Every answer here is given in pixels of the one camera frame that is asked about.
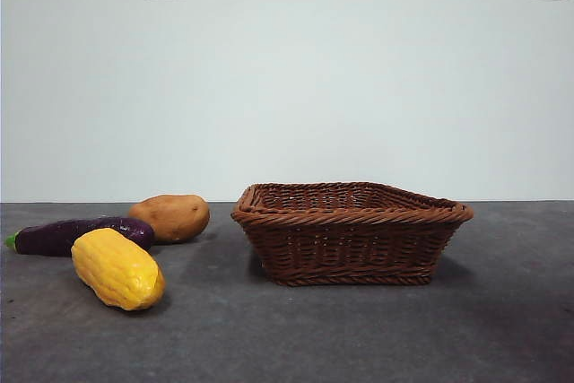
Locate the yellow corn cob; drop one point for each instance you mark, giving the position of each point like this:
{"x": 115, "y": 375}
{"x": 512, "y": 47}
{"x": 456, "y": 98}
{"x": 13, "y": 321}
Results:
{"x": 116, "y": 271}

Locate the purple eggplant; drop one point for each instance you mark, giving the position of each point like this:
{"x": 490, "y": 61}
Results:
{"x": 49, "y": 239}

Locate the brown potato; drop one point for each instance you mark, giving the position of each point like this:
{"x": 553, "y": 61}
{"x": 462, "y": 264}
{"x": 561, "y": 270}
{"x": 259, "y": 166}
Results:
{"x": 179, "y": 217}

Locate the brown wicker basket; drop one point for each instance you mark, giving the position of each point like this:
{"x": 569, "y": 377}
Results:
{"x": 354, "y": 244}

